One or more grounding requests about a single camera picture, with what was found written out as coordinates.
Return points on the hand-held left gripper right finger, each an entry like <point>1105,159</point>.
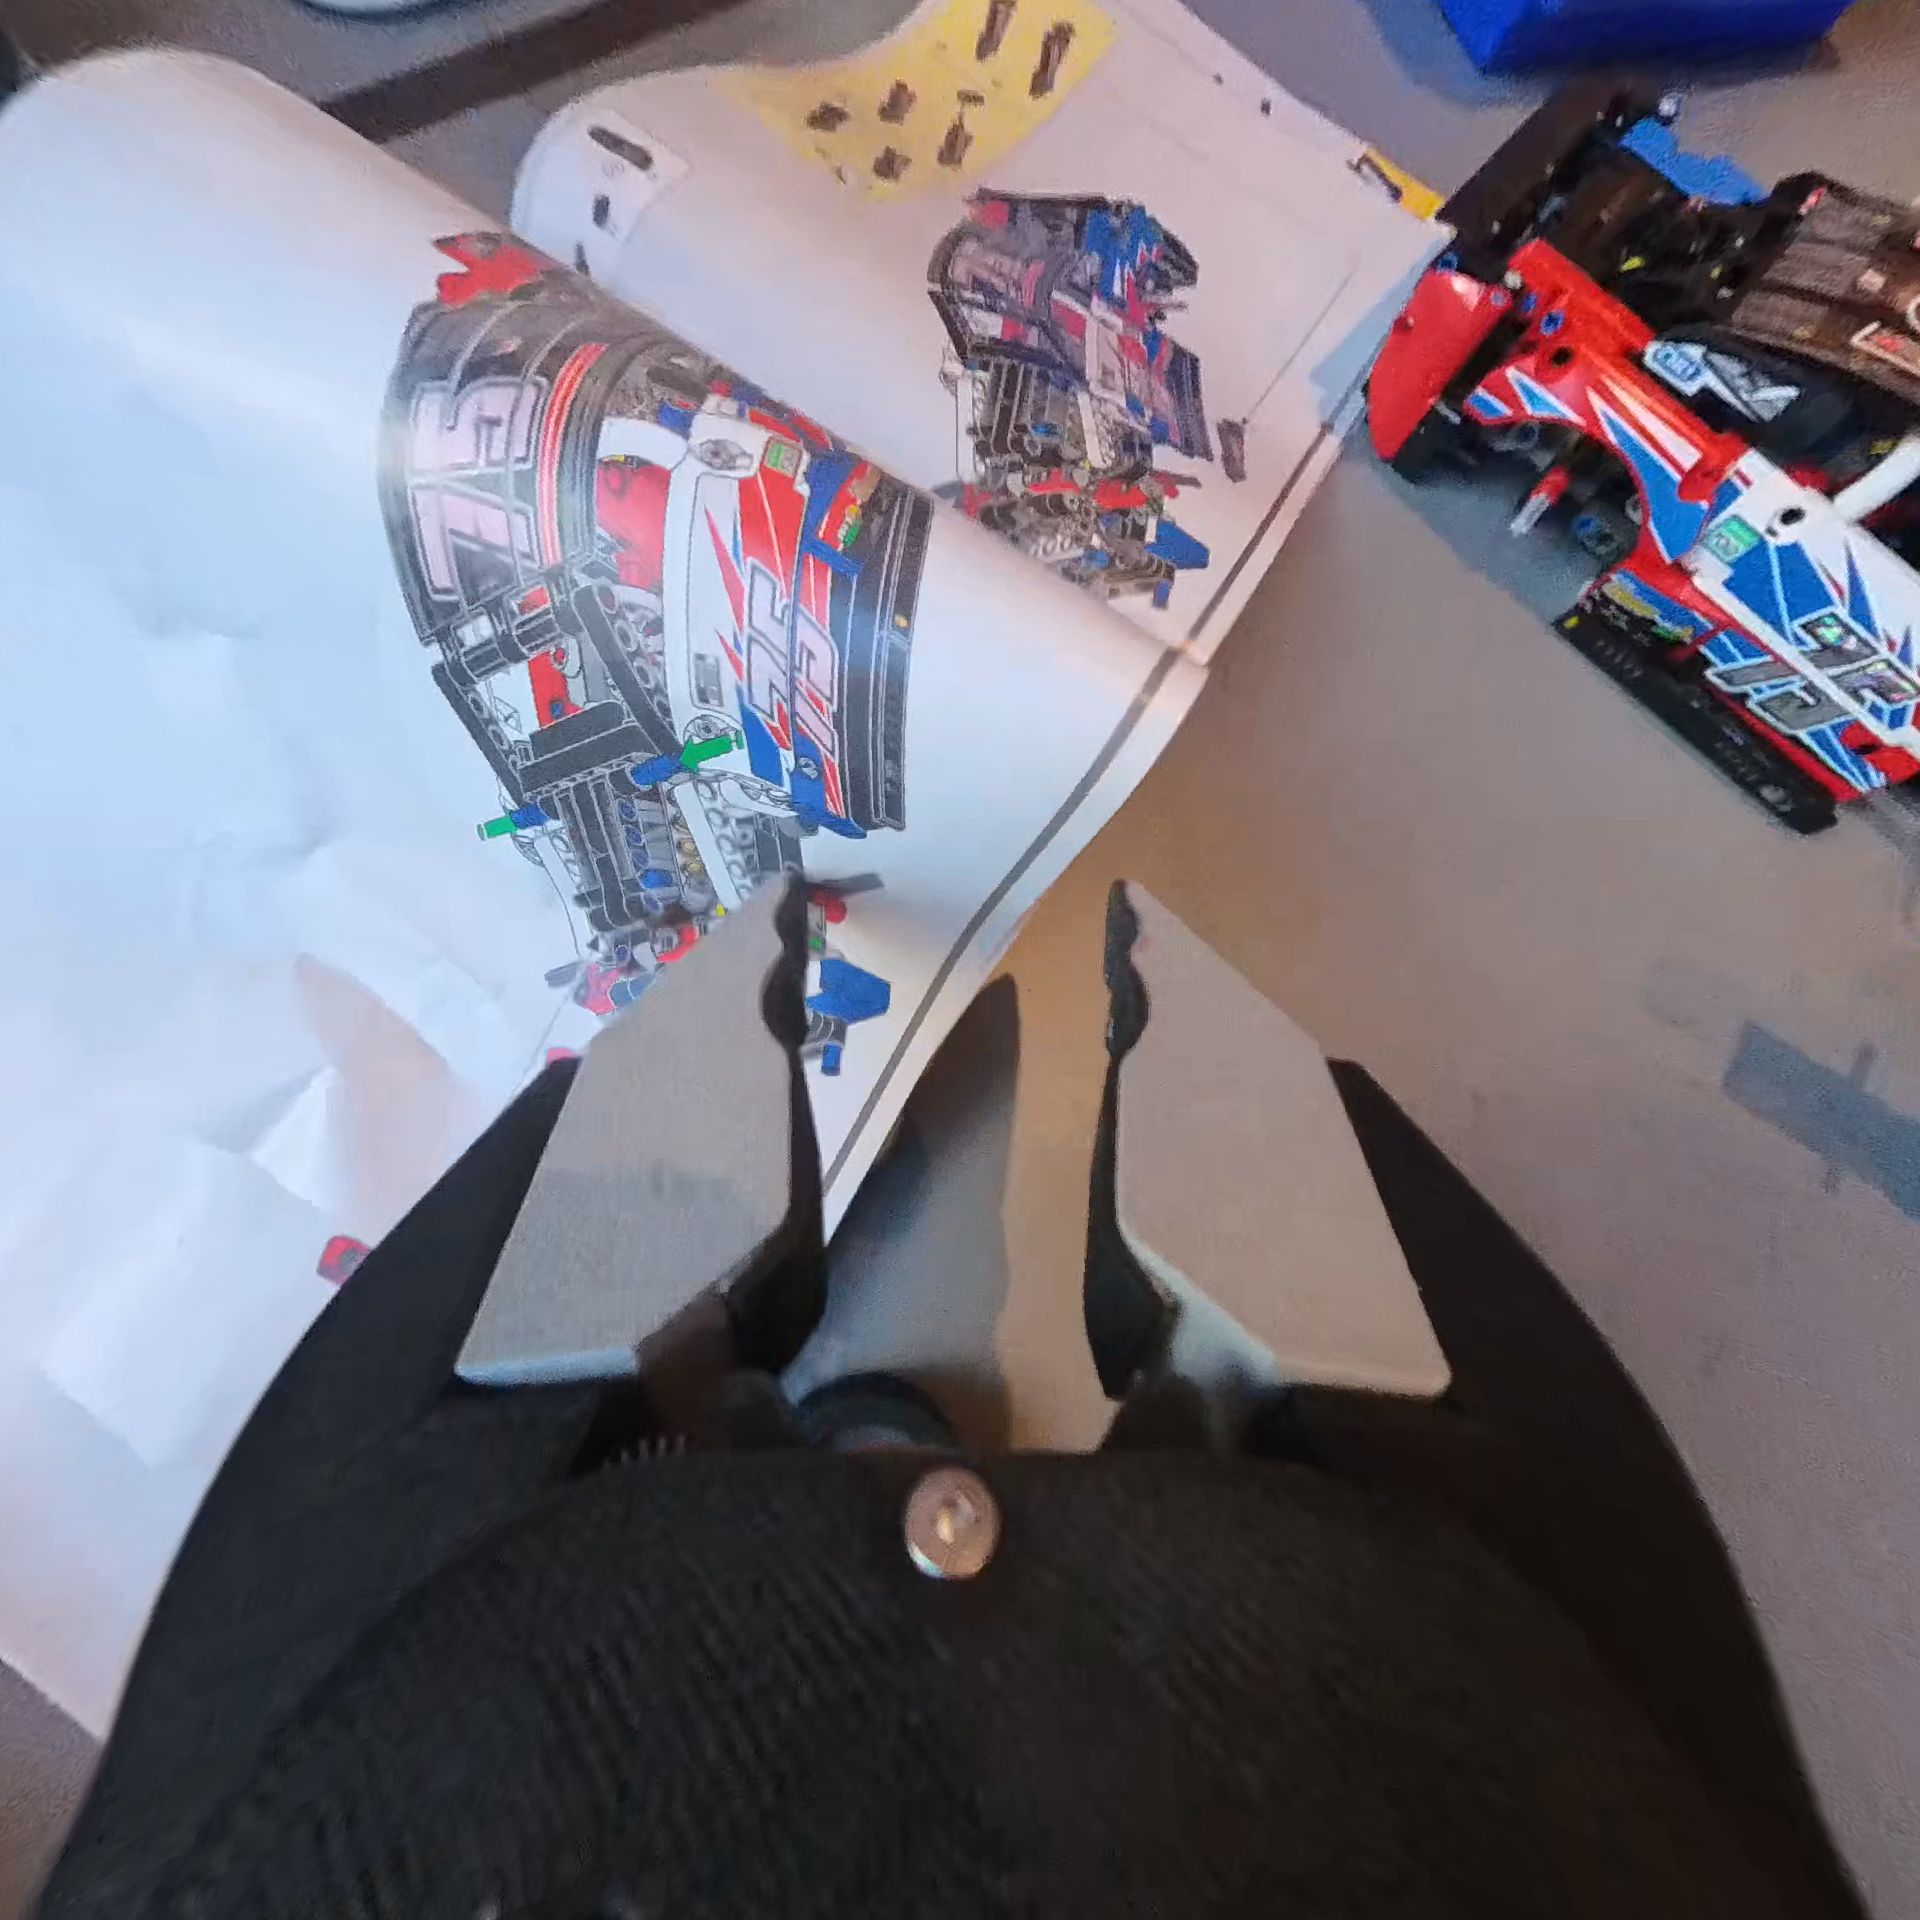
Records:
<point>1260,1201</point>

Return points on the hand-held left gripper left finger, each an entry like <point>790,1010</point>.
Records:
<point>645,1201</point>

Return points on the instruction booklet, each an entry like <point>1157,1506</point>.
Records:
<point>225,599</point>

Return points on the toy brick race car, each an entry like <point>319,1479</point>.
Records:
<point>1652,450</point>

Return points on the grey desk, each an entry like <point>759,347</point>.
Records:
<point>1425,1050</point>

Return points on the blue plastic bin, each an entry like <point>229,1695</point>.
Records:
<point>1621,30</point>

